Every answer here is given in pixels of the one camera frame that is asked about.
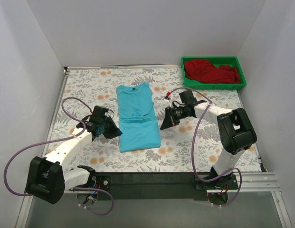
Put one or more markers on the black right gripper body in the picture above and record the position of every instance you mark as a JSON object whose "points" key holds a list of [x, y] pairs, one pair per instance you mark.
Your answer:
{"points": [[172, 116]]}

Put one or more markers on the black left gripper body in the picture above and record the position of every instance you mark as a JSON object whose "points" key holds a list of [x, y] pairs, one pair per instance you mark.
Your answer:
{"points": [[109, 128]]}

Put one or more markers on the turquoise t shirt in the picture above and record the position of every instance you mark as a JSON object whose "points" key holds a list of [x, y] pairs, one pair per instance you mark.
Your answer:
{"points": [[137, 118]]}

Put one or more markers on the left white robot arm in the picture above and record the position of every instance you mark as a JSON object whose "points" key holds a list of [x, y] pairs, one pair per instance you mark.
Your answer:
{"points": [[57, 166]]}

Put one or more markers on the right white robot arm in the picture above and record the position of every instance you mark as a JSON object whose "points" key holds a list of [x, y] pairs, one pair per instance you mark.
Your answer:
{"points": [[235, 130]]}

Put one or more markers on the green plastic bin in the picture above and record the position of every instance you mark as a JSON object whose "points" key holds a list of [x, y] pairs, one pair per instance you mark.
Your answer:
{"points": [[217, 61]]}

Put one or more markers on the floral tablecloth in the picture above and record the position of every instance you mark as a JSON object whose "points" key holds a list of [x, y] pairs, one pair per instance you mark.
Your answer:
{"points": [[86, 88]]}

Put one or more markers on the red t shirt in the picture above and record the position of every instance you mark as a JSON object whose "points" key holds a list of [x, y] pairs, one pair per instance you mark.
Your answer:
{"points": [[204, 71]]}

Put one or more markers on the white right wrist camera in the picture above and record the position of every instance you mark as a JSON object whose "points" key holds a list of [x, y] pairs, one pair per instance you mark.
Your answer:
{"points": [[168, 99]]}

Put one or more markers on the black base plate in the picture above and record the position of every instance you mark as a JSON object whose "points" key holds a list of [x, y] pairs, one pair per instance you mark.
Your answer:
{"points": [[160, 185]]}

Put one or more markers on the aluminium front rail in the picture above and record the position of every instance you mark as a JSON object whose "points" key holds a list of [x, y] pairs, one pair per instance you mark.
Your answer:
{"points": [[247, 181]]}

